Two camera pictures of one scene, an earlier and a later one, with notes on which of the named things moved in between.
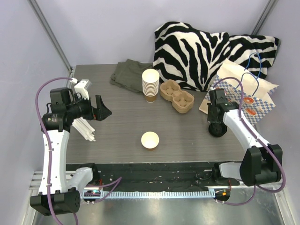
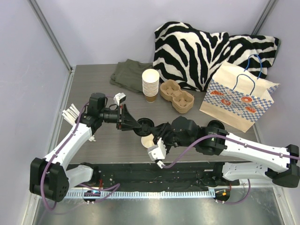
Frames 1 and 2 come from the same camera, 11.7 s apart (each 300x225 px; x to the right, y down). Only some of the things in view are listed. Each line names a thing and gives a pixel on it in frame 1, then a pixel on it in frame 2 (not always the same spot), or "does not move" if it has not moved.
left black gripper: x=97 y=108 to x=120 y=118
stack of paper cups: x=150 y=78 does not move
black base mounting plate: x=153 y=176 does not move
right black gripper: x=217 y=129 to x=161 y=132
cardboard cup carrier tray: x=182 y=101 does not move
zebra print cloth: x=185 y=56 does not move
